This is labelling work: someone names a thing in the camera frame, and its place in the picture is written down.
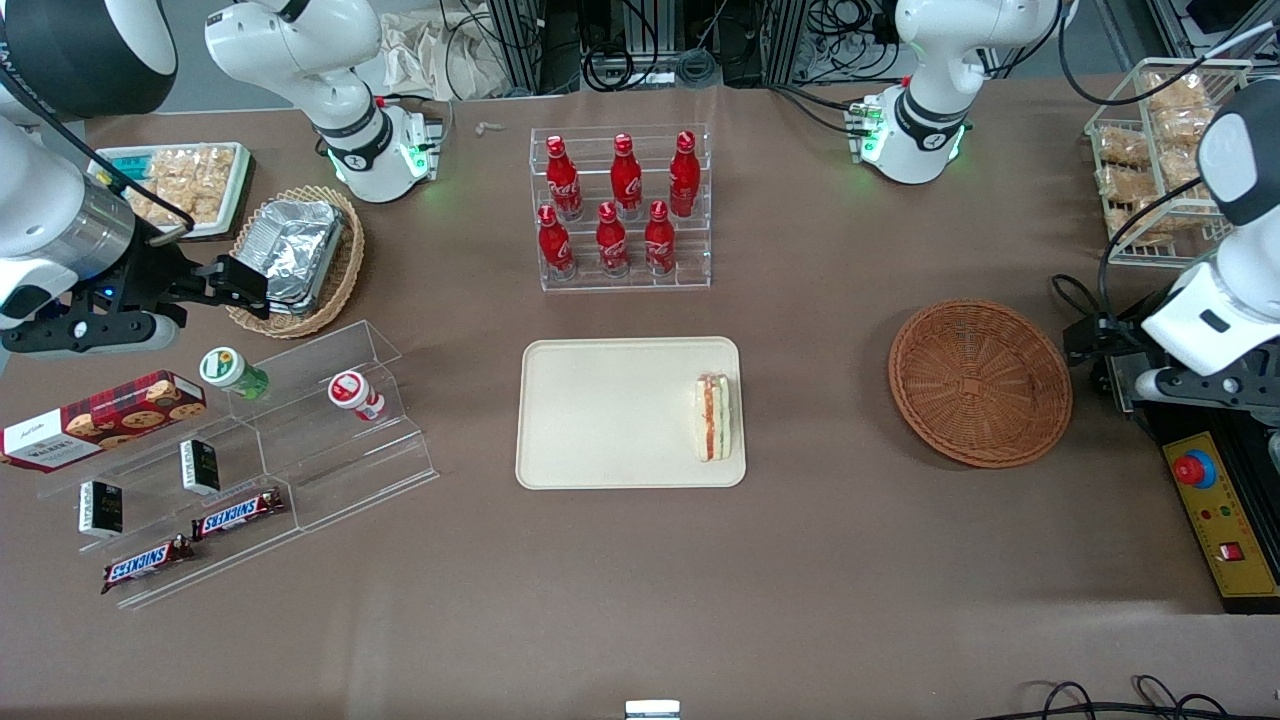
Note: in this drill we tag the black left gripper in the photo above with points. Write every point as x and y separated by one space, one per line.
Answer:
1122 347

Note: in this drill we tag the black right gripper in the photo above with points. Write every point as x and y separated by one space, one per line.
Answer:
150 275

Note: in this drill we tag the triangle sandwich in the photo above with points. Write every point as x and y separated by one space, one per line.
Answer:
713 418

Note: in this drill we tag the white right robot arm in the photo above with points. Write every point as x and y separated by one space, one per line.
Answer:
300 50

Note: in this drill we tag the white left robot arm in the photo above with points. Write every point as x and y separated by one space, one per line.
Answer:
930 130

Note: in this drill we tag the white tray of fried snacks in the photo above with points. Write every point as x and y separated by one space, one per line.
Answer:
195 180

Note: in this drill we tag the light oval wicker basket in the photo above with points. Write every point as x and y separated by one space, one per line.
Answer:
345 270

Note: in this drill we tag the round brown wicker basket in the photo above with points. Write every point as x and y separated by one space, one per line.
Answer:
980 385

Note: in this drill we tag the cream plastic tray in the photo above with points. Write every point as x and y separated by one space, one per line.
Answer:
610 415

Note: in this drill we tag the green lid yogurt cup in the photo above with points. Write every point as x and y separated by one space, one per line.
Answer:
225 368

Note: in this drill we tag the silver foil container stack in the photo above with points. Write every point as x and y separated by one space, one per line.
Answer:
295 245

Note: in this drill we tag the clear bag of crackers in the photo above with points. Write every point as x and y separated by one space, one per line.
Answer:
1140 225
1123 146
1178 92
1183 128
1122 183

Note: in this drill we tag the red lid yogurt cup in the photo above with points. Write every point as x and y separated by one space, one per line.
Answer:
352 393

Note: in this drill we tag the red tartan cookie box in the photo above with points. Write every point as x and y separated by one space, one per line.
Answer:
100 420

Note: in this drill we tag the small black snack box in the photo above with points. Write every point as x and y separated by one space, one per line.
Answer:
100 508
200 466

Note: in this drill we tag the black yellow control box machine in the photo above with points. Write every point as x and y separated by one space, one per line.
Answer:
1225 520

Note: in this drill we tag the clear acrylic stepped shelf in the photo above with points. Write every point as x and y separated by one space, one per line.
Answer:
340 460

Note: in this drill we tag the Snickers chocolate bar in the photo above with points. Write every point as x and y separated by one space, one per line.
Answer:
148 564
238 514

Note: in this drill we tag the beige crumpled bag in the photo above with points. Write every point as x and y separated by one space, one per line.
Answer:
440 60

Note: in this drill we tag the red Coca-Cola bottle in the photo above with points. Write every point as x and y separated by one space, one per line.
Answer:
612 242
626 175
555 245
563 180
659 240
684 175

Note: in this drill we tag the clear acrylic bottle rack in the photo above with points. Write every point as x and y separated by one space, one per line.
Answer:
690 270

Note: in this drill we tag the white power strip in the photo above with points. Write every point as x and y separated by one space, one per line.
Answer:
630 72

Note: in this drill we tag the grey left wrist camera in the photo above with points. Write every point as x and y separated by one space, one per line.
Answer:
1210 387

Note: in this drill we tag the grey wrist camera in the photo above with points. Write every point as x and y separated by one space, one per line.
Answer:
1210 387
90 333

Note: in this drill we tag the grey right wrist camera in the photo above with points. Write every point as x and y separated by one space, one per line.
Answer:
90 333

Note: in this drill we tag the aluminium frame post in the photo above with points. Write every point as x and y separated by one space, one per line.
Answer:
515 50

